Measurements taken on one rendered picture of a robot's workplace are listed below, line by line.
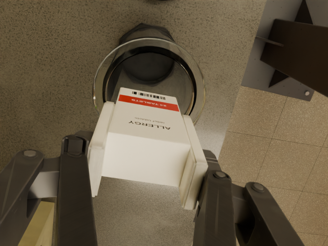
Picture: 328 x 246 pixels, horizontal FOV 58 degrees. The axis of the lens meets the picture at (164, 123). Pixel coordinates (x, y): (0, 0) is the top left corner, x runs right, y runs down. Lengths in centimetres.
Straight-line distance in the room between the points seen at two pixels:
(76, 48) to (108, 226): 37
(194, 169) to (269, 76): 144
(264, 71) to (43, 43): 121
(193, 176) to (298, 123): 162
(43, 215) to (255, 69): 121
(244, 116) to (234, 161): 27
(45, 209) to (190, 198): 49
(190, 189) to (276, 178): 173
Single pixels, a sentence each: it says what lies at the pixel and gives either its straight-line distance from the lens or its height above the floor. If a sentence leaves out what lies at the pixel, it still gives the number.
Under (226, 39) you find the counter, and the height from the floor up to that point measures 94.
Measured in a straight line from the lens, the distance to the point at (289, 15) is 157.
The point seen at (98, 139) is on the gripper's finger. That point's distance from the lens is 16.
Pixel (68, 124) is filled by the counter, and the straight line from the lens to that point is 56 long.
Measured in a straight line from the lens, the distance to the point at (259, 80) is 157.
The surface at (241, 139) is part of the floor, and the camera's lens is 168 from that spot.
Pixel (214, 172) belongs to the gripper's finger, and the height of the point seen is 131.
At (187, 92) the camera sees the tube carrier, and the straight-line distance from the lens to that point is 32.
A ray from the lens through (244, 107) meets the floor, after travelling 161.
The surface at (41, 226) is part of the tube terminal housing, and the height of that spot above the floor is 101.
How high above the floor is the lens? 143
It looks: 67 degrees down
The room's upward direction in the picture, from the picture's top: 172 degrees clockwise
